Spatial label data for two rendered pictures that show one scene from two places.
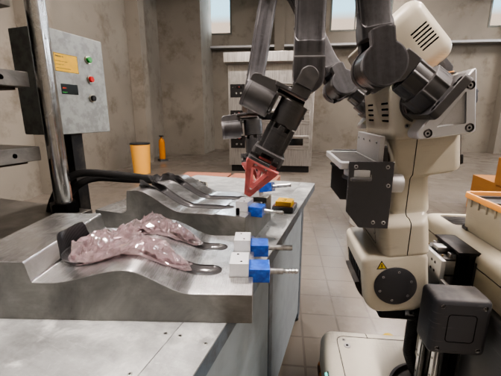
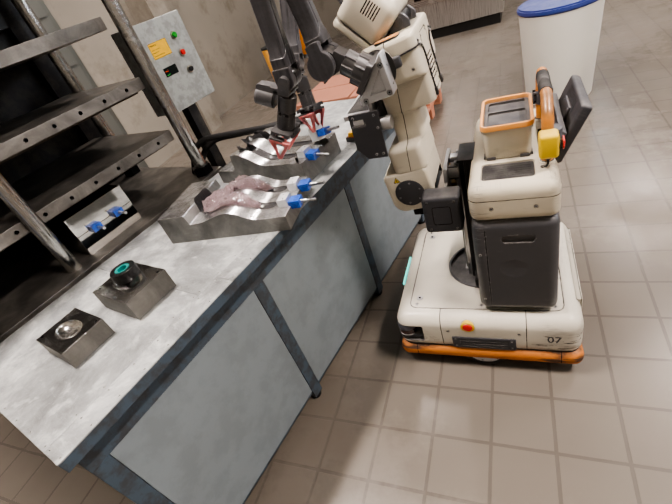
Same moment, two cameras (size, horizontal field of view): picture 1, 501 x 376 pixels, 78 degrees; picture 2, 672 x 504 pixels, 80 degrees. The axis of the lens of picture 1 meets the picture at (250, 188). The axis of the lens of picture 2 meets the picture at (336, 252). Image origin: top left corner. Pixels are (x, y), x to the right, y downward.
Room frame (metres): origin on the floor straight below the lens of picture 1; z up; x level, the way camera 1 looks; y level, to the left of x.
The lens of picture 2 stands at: (-0.54, -0.58, 1.46)
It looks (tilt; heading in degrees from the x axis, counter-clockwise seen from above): 35 degrees down; 24
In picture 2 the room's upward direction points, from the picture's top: 21 degrees counter-clockwise
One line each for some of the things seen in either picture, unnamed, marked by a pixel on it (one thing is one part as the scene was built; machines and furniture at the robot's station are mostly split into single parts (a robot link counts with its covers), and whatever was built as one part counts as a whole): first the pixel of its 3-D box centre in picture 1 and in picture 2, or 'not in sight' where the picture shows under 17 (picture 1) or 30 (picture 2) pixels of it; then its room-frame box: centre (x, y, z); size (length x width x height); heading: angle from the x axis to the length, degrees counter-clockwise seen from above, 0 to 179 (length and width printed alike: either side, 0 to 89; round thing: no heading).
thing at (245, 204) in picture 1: (260, 210); (314, 154); (0.82, -0.03, 0.89); 0.13 x 0.05 x 0.05; 71
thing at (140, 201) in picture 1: (186, 203); (274, 153); (0.96, 0.21, 0.87); 0.50 x 0.26 x 0.14; 71
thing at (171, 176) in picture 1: (188, 189); (271, 144); (0.95, 0.20, 0.92); 0.35 x 0.16 x 0.09; 71
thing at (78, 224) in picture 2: not in sight; (78, 216); (0.71, 1.14, 0.87); 0.50 x 0.27 x 0.17; 71
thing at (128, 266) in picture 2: not in sight; (125, 272); (0.22, 0.46, 0.89); 0.08 x 0.08 x 0.04
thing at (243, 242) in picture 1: (263, 247); (307, 184); (0.65, -0.03, 0.85); 0.13 x 0.05 x 0.05; 88
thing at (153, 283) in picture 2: not in sight; (134, 288); (0.19, 0.45, 0.83); 0.20 x 0.15 x 0.07; 71
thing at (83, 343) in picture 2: not in sight; (75, 336); (0.01, 0.54, 0.83); 0.17 x 0.13 x 0.06; 71
